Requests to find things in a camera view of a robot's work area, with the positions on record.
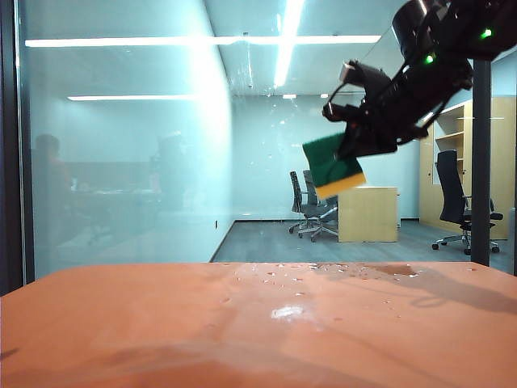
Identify dark glass wall frame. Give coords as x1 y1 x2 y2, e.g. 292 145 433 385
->
0 0 36 297

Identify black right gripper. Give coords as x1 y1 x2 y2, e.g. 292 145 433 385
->
322 55 474 159

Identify grey mesh office chair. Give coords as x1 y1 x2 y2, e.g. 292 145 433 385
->
288 171 321 236
297 169 340 244

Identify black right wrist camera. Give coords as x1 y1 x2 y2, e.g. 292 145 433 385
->
338 59 389 91

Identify green and yellow sponge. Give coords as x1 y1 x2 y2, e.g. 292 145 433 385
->
302 132 367 200

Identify light wooden office desk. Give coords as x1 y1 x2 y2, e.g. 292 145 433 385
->
336 185 401 244

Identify black vertical frame post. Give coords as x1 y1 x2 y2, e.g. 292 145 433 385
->
469 58 494 268

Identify light wooden shelf cabinet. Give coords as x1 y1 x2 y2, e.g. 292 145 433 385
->
418 96 517 242

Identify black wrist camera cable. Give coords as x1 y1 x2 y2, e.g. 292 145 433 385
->
328 78 352 108

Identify large glass wall pane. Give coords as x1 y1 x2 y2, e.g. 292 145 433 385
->
18 0 517 278

